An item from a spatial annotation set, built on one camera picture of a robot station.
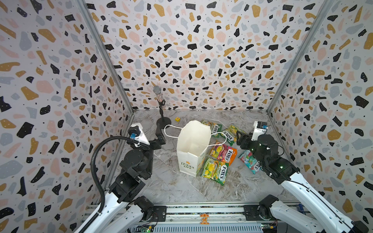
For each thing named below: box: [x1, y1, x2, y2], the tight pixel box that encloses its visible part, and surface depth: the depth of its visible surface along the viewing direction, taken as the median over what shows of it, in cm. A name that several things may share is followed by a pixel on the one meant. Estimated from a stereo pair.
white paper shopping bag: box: [164, 119, 227, 178], surface depth 81 cm
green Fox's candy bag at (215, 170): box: [201, 158, 229, 186], surface depth 89 cm
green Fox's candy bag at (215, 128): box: [201, 120, 223, 138], surface depth 112 cm
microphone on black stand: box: [152, 85, 172, 129], surface depth 102 cm
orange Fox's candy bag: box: [209, 144, 238, 167], surface depth 97 cm
